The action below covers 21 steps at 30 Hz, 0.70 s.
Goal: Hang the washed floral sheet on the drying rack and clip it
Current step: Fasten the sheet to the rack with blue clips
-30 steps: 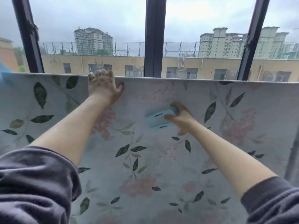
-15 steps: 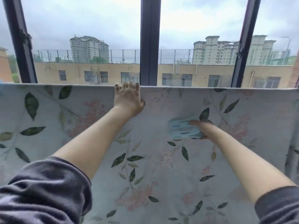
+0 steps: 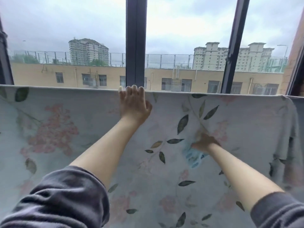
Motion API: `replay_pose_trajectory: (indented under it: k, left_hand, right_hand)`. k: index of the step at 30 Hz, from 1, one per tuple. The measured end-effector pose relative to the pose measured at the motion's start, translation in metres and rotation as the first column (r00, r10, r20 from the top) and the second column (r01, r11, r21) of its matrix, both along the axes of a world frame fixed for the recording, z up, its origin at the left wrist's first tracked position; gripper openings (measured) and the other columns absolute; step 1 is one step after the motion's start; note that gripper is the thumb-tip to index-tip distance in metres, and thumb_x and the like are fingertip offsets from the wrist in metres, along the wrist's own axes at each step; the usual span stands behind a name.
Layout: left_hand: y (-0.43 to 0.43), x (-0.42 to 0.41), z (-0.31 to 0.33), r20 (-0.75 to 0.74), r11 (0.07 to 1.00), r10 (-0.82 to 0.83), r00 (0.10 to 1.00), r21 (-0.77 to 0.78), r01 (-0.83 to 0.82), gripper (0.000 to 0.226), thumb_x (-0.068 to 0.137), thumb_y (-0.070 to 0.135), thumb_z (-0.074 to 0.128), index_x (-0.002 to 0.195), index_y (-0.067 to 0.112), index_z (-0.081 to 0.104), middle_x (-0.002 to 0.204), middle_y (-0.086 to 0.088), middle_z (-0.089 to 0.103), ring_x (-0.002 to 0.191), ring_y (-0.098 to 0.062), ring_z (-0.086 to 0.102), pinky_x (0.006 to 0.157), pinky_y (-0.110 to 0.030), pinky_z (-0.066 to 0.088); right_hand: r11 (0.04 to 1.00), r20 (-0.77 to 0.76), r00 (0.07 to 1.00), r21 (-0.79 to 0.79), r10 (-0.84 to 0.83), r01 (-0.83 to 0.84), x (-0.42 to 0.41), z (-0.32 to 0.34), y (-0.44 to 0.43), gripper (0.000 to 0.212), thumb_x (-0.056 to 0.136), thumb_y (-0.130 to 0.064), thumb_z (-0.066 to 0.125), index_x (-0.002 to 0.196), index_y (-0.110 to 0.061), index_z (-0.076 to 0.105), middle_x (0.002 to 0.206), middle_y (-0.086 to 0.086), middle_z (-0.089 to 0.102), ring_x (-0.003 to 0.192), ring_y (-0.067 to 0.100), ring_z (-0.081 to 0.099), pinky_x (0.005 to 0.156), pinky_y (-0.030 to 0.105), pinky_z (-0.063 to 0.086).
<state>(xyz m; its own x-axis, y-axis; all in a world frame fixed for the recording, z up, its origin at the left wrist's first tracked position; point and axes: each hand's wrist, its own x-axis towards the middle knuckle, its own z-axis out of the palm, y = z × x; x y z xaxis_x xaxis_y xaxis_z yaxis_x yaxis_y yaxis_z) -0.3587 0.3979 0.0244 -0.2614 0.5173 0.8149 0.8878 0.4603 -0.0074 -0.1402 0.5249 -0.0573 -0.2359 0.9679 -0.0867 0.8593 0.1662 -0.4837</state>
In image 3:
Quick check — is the person's right hand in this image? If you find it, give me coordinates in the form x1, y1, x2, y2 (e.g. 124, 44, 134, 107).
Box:
191, 132, 222, 154

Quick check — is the dark grey sleeve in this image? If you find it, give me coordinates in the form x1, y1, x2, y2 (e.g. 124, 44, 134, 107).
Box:
0, 165, 110, 228
250, 191, 304, 228

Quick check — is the street lamp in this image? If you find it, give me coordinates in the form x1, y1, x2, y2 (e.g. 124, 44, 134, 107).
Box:
276, 44, 289, 58

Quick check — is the floral leaf print bed sheet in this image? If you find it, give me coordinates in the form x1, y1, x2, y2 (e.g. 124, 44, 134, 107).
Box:
0, 84, 304, 228

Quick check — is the grey high-rise tower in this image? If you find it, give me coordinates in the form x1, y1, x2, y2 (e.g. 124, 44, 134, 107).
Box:
68, 38, 110, 67

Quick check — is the dark grey right sleeve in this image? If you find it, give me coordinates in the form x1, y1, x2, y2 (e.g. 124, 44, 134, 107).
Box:
250, 191, 304, 228

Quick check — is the blue cleaning cloth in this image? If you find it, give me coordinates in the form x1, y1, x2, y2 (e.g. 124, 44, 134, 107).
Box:
182, 142, 210, 169

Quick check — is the person's right forearm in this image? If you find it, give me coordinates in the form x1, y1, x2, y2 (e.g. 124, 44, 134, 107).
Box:
208, 143, 285, 213

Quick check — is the rooftop wire mesh fence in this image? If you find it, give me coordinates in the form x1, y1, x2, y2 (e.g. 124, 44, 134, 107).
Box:
9, 50, 288, 73

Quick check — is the person's left forearm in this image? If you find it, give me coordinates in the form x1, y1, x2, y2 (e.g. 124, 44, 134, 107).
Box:
68, 116, 144, 191

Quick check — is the cream high-rise apartment block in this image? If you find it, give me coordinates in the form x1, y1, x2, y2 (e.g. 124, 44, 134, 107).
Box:
192, 42, 275, 71

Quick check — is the person's left hand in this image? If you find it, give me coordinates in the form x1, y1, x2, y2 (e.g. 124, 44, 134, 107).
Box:
118, 85, 152, 125

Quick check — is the wide dark window mullion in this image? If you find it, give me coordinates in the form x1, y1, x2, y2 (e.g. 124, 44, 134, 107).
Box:
125, 0, 148, 90

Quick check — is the dark grey left sleeve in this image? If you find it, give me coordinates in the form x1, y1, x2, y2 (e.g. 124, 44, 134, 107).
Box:
0, 165, 110, 228

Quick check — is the dark window side frame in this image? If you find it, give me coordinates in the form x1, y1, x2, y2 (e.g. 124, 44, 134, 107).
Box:
286, 40, 304, 97
0, 16, 15, 85

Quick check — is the slim dark window mullion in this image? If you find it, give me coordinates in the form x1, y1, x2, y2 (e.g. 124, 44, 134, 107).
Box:
221, 0, 251, 94

